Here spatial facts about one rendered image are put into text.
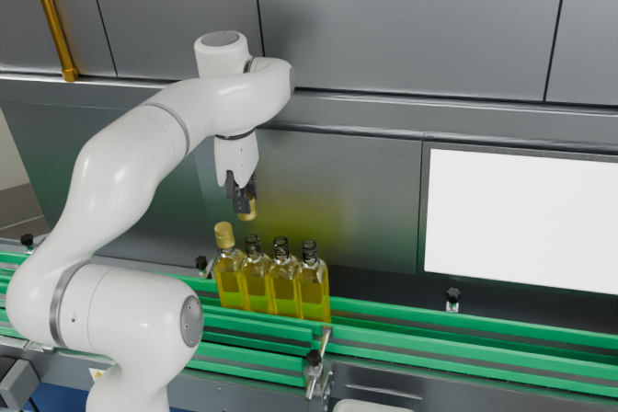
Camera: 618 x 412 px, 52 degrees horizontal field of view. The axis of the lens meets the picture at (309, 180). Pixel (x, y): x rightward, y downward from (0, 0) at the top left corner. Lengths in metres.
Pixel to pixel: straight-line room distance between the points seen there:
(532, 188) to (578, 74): 0.23
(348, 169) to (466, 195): 0.23
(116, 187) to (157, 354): 0.18
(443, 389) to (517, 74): 0.64
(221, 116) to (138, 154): 0.22
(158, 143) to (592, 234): 0.85
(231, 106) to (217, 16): 0.31
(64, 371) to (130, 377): 0.81
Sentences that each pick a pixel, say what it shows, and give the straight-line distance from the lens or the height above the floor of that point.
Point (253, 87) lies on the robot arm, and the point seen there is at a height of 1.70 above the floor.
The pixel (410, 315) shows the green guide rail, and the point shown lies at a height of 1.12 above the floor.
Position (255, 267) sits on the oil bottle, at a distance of 1.27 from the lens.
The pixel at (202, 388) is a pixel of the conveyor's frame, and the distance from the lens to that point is 1.40.
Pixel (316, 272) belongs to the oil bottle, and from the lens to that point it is 1.24.
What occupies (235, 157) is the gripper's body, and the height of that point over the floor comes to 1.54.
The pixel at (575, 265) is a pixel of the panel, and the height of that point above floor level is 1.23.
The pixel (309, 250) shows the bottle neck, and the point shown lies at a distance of 1.21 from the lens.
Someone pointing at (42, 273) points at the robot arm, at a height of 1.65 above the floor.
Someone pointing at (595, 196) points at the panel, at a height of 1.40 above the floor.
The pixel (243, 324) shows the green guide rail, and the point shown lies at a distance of 1.34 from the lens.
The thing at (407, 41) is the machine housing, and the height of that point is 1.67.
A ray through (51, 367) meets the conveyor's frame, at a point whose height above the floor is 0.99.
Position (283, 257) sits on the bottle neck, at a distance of 1.24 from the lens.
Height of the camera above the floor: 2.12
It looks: 36 degrees down
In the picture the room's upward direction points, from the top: 5 degrees counter-clockwise
